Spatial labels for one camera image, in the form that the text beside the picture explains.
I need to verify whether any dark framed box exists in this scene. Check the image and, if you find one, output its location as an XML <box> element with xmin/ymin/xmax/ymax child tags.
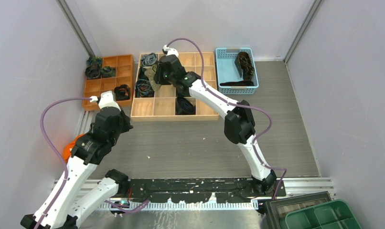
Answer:
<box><xmin>258</xmin><ymin>191</ymin><xmax>332</xmax><ymax>229</ymax></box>

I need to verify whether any light wooden compartment tray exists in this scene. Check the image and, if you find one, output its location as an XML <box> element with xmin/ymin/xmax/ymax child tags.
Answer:
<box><xmin>130</xmin><ymin>52</ymin><xmax>219</xmax><ymax>122</ymax></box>

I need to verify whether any rolled green patterned tie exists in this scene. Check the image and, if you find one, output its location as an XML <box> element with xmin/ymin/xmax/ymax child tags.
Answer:
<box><xmin>100</xmin><ymin>66</ymin><xmax>116</xmax><ymax>78</ymax></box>

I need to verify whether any light blue plastic basket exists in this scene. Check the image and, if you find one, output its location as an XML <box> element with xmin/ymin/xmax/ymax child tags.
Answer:
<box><xmin>215</xmin><ymin>47</ymin><xmax>259</xmax><ymax>94</ymax></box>

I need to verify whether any rolled blue multicolour tie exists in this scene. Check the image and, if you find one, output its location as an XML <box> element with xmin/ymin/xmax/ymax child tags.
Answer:
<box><xmin>135</xmin><ymin>79</ymin><xmax>155</xmax><ymax>98</ymax></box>

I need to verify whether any navy red striped tie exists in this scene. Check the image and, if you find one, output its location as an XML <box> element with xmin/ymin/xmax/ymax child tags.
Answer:
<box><xmin>220</xmin><ymin>80</ymin><xmax>254</xmax><ymax>87</ymax></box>

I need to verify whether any rolled teal tie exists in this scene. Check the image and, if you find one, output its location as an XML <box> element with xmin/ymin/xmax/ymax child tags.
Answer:
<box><xmin>86</xmin><ymin>56</ymin><xmax>103</xmax><ymax>67</ymax></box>

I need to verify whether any rolled dark striped tie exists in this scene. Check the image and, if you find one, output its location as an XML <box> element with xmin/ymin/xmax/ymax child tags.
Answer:
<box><xmin>85</xmin><ymin>64</ymin><xmax>101</xmax><ymax>80</ymax></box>

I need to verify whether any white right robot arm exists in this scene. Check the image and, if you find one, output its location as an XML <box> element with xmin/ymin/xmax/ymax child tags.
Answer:
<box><xmin>155</xmin><ymin>54</ymin><xmax>277</xmax><ymax>196</ymax></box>

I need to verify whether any green plastic organizer bin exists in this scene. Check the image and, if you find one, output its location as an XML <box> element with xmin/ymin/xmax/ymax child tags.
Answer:
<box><xmin>279</xmin><ymin>199</ymin><xmax>361</xmax><ymax>229</ymax></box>

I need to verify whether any rolled grey blue tie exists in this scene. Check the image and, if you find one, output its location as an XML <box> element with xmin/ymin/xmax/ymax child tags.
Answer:
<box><xmin>140</xmin><ymin>52</ymin><xmax>158</xmax><ymax>67</ymax></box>

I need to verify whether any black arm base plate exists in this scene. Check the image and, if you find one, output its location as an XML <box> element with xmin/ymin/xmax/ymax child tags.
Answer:
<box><xmin>114</xmin><ymin>177</ymin><xmax>286</xmax><ymax>204</ymax></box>

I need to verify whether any aluminium frame rail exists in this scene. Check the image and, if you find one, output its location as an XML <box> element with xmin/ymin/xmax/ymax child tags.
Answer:
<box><xmin>75</xmin><ymin>177</ymin><xmax>337</xmax><ymax>210</ymax></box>

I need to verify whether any orange cloth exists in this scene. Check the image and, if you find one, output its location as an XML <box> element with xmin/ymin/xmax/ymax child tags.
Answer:
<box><xmin>62</xmin><ymin>134</ymin><xmax>84</xmax><ymax>164</ymax></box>

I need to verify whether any brown orange patterned tie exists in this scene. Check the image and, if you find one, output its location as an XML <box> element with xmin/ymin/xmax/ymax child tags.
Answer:
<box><xmin>235</xmin><ymin>52</ymin><xmax>255</xmax><ymax>81</ymax></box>

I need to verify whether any green floral patterned tie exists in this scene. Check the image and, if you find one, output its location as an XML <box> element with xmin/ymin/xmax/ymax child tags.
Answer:
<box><xmin>144</xmin><ymin>64</ymin><xmax>161</xmax><ymax>92</ymax></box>

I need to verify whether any rolled black orange tie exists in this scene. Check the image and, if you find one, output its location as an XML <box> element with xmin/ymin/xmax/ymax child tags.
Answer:
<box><xmin>114</xmin><ymin>84</ymin><xmax>131</xmax><ymax>101</ymax></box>

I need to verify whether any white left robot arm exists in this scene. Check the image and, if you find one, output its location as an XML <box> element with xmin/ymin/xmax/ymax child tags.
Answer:
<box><xmin>20</xmin><ymin>91</ymin><xmax>132</xmax><ymax>229</ymax></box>

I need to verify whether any rolled dark navy tie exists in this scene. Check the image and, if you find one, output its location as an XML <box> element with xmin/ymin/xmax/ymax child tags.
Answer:
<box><xmin>175</xmin><ymin>97</ymin><xmax>196</xmax><ymax>115</ymax></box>

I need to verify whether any rolled dark green tie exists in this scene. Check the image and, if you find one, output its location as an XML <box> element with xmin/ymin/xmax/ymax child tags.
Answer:
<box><xmin>138</xmin><ymin>67</ymin><xmax>149</xmax><ymax>81</ymax></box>

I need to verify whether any orange wooden compartment tray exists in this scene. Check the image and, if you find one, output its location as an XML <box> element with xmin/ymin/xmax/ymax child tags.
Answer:
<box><xmin>83</xmin><ymin>54</ymin><xmax>134</xmax><ymax>107</ymax></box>

